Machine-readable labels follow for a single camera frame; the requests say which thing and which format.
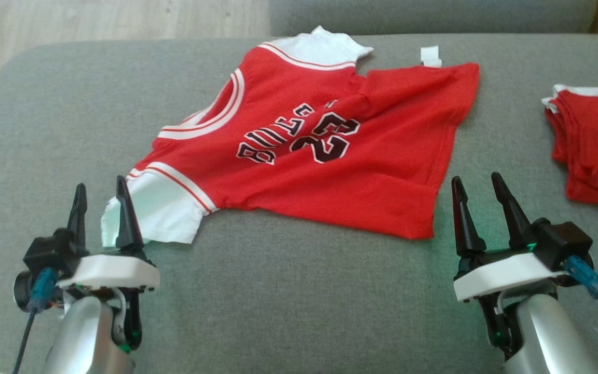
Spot folded red garment stack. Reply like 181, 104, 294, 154
541, 84, 598, 212

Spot grey sofa backrest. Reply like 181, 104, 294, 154
269, 0, 598, 36

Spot cable with blue plug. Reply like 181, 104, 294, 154
12, 268, 60, 374
564, 256, 598, 338

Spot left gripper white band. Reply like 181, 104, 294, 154
58, 176, 160, 290

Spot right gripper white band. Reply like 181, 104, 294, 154
451, 172, 569, 303

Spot right cable with blue plug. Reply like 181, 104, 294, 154
564, 256, 598, 338

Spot red basketball jersey white sleeves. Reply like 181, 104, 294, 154
101, 26, 480, 245

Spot left cable with blue plug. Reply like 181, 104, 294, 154
12, 268, 60, 374

